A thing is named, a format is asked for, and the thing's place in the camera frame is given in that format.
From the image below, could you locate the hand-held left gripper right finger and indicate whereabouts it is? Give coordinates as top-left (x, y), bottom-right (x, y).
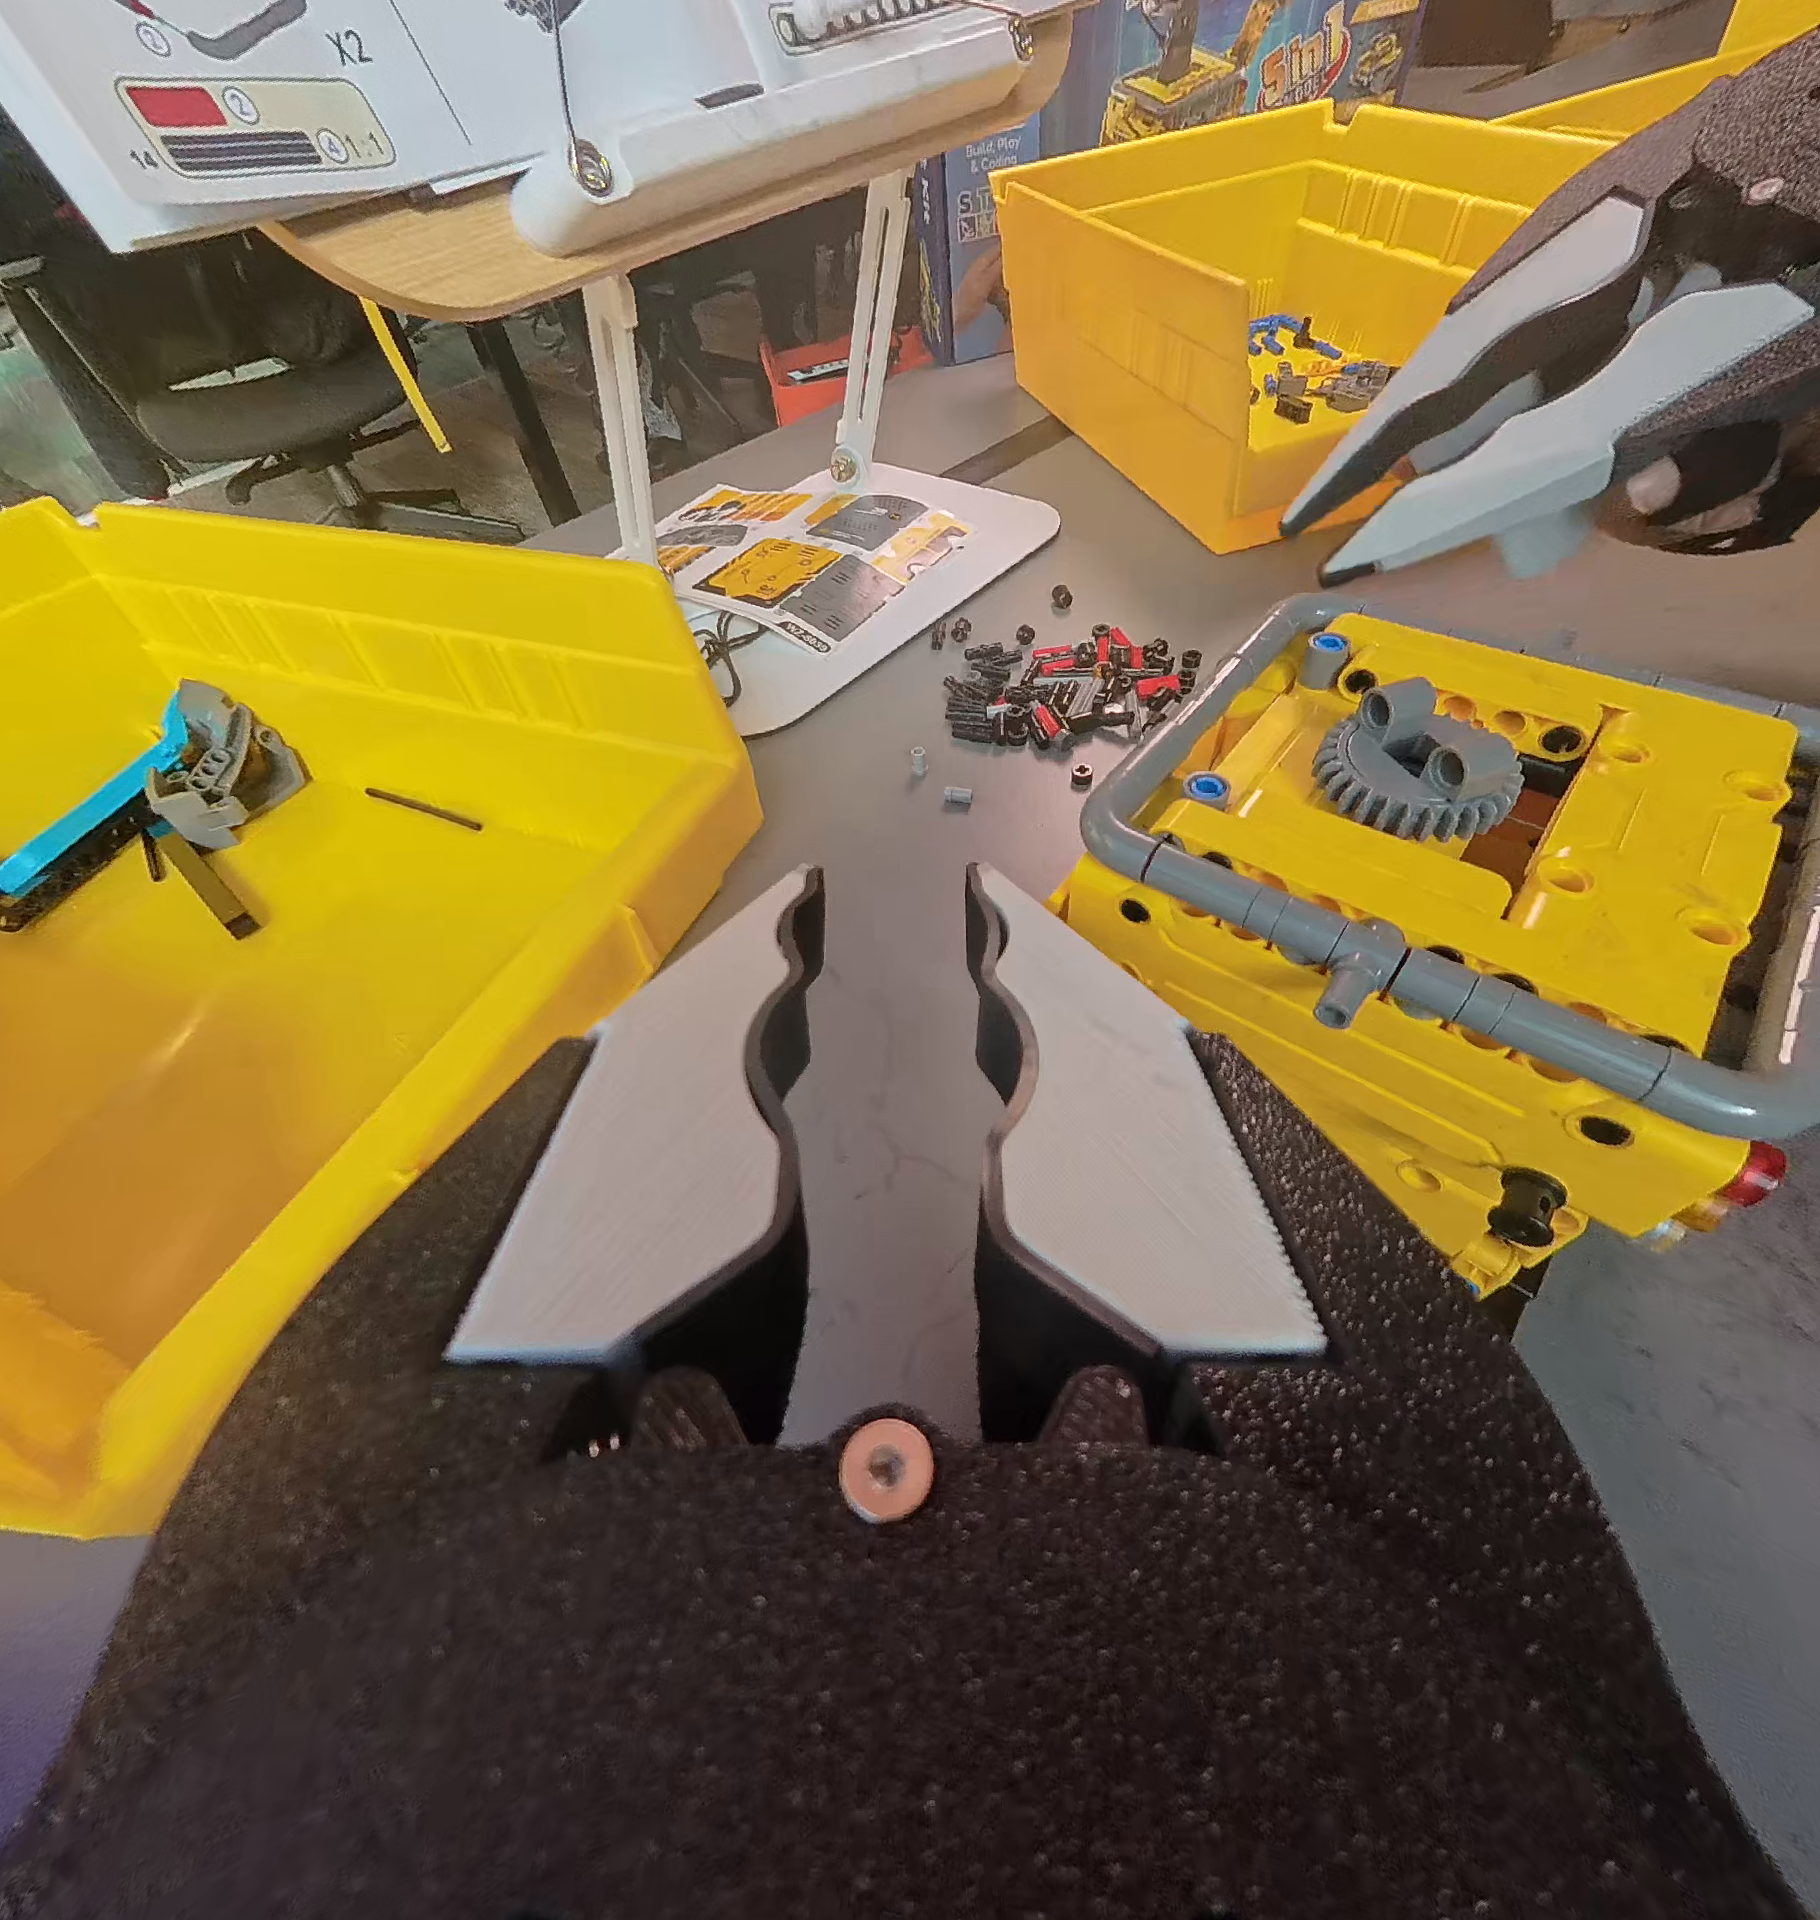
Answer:
top-left (968, 860), bottom-right (1329, 1366)

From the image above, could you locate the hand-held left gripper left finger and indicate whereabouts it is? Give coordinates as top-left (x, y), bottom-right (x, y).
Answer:
top-left (442, 866), bottom-right (826, 1366)

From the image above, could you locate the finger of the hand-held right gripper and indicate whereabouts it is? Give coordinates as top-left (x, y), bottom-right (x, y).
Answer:
top-left (1315, 282), bottom-right (1820, 588)
top-left (1275, 194), bottom-right (1655, 540)

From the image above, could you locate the yellow and black lego model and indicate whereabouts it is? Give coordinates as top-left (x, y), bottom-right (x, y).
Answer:
top-left (1051, 591), bottom-right (1820, 1299)

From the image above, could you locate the pile of black red pins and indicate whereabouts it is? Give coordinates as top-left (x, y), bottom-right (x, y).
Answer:
top-left (931, 615), bottom-right (1215, 752)

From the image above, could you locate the black and blue lego piece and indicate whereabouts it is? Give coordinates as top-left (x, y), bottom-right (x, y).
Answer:
top-left (0, 679), bottom-right (315, 942)

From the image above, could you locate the person's right hand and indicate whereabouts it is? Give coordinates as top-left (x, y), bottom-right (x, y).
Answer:
top-left (1623, 450), bottom-right (1774, 538)

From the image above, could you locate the empty yellow plastic bin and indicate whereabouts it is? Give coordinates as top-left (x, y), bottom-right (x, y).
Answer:
top-left (1494, 52), bottom-right (1742, 144)

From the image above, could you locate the heap of grey blue pieces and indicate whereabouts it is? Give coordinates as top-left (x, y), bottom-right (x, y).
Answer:
top-left (1241, 312), bottom-right (1401, 426)

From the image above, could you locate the yellow bin with few pieces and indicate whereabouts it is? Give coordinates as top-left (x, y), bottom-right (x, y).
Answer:
top-left (0, 498), bottom-right (763, 1540)

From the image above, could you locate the yellow bin with many pieces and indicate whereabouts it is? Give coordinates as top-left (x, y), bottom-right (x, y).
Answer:
top-left (988, 100), bottom-right (1619, 557)

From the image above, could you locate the blue robot kit box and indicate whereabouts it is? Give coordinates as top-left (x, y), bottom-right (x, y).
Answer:
top-left (909, 0), bottom-right (1431, 372)

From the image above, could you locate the yellow grey sticker sheet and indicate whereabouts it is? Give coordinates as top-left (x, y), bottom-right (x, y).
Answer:
top-left (654, 483), bottom-right (977, 650)

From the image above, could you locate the white stand pole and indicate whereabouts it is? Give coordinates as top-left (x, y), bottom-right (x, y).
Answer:
top-left (827, 171), bottom-right (915, 487)
top-left (580, 277), bottom-right (660, 572)

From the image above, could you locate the red storage box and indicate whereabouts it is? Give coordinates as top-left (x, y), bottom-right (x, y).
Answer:
top-left (760, 329), bottom-right (915, 433)

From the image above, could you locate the white page holder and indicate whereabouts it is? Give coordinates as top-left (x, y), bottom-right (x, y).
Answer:
top-left (508, 0), bottom-right (1041, 260)

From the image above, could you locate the yellow ribbon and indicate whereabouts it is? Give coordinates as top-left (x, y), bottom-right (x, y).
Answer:
top-left (359, 301), bottom-right (457, 456)

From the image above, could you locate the black office chair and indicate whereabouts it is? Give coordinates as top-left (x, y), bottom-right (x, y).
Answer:
top-left (0, 89), bottom-right (532, 545)

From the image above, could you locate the white book stand with stickers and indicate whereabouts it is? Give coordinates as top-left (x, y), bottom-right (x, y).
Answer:
top-left (258, 0), bottom-right (1080, 326)

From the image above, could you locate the open instruction booklet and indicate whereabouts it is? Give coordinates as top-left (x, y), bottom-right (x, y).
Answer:
top-left (0, 0), bottom-right (569, 258)

